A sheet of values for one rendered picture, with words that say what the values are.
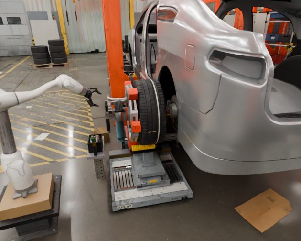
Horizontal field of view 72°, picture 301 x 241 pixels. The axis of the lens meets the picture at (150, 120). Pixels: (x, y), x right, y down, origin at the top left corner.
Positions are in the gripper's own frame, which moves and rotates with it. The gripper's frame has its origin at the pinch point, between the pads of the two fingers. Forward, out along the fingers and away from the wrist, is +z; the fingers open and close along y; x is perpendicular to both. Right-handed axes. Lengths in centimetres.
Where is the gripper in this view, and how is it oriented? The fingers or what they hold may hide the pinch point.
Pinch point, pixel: (98, 99)
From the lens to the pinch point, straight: 222.2
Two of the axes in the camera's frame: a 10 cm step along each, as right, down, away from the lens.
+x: -8.6, -0.3, 5.1
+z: 4.8, 2.8, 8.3
